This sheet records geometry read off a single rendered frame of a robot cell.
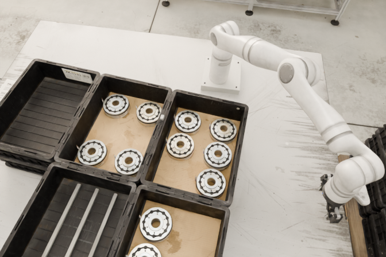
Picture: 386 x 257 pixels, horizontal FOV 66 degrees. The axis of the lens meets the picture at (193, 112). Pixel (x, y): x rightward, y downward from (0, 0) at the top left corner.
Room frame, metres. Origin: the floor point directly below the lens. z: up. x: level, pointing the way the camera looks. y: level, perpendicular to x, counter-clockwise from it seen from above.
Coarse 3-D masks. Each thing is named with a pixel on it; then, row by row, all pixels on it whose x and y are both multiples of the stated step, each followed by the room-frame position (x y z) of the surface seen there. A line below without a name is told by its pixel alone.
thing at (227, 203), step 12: (204, 96) 0.69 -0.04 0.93; (168, 108) 0.63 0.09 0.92; (240, 132) 0.54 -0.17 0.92; (156, 144) 0.47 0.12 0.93; (240, 144) 0.49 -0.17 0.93; (240, 156) 0.44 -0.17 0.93; (144, 168) 0.38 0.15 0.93; (144, 180) 0.34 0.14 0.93; (180, 192) 0.31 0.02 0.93; (228, 204) 0.28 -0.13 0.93
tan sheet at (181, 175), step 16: (176, 112) 0.67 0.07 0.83; (208, 128) 0.60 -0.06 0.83; (208, 144) 0.53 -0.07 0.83; (160, 160) 0.46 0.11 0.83; (192, 160) 0.46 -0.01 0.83; (160, 176) 0.39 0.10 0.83; (176, 176) 0.40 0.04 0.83; (192, 176) 0.40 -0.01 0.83; (224, 176) 0.41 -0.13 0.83; (192, 192) 0.34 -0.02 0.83; (224, 192) 0.35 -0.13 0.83
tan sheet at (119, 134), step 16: (128, 96) 0.74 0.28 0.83; (128, 112) 0.66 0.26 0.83; (96, 128) 0.57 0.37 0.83; (112, 128) 0.58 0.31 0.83; (128, 128) 0.58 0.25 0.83; (144, 128) 0.59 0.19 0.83; (112, 144) 0.51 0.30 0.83; (128, 144) 0.51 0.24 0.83; (144, 144) 0.52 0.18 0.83; (112, 160) 0.44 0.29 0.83
